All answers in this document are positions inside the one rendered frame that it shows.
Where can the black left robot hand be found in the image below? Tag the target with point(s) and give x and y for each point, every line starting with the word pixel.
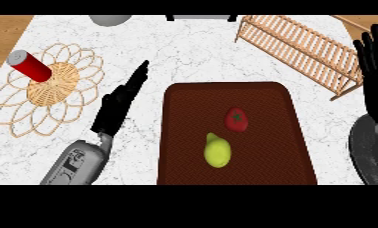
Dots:
pixel 114 110

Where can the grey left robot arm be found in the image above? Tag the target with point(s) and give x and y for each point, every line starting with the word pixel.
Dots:
pixel 76 163

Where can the red tomato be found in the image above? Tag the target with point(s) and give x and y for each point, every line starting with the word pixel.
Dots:
pixel 237 119

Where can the dark brown tray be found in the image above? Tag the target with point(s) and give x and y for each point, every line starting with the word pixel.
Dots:
pixel 237 135

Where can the grey appliance with black legs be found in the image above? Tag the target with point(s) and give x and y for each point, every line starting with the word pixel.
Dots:
pixel 201 17

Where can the yellow-green lemon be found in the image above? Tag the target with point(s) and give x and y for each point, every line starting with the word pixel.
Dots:
pixel 218 151

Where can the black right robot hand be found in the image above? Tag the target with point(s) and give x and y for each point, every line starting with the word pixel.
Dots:
pixel 370 62

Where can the wicker flower placemat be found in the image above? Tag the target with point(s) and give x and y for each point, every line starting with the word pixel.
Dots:
pixel 49 87

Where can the grey round bowl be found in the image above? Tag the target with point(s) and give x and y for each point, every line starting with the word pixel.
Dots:
pixel 110 20

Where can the wooden tiered shelf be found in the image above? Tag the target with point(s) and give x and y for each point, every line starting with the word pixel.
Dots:
pixel 303 50

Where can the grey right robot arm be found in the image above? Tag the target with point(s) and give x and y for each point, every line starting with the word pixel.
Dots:
pixel 365 148

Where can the red can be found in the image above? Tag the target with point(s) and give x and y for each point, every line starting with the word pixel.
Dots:
pixel 30 65

